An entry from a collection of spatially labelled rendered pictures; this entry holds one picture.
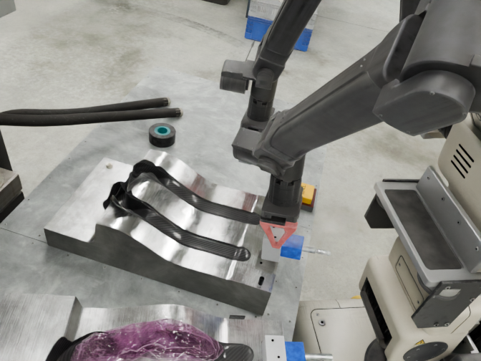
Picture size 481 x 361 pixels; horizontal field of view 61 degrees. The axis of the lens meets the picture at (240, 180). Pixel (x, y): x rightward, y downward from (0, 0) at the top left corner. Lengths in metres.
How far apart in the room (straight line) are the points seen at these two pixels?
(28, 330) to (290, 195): 0.49
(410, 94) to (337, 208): 2.11
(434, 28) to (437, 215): 0.63
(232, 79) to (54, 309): 0.57
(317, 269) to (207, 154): 1.02
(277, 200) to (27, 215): 0.61
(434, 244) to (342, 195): 1.66
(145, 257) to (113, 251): 0.07
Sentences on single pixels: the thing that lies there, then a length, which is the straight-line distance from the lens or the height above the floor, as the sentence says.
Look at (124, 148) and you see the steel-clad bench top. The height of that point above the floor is 0.80.
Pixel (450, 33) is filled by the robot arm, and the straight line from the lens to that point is 0.30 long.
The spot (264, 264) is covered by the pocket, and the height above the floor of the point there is 0.86.
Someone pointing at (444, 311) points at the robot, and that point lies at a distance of 0.89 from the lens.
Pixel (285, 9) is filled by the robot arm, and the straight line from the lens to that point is 0.78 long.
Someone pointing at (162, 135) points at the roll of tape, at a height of 0.83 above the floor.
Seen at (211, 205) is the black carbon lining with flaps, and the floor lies 0.88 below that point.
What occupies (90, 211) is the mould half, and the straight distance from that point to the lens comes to 0.99.
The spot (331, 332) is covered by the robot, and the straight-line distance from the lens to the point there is 1.56.
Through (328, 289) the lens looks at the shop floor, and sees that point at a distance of 2.01.
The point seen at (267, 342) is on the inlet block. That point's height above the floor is 0.88.
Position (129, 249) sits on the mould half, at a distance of 0.88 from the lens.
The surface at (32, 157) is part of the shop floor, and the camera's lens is 2.52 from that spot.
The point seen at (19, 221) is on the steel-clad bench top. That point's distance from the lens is 1.08.
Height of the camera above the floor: 1.58
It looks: 42 degrees down
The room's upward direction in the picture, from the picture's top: 12 degrees clockwise
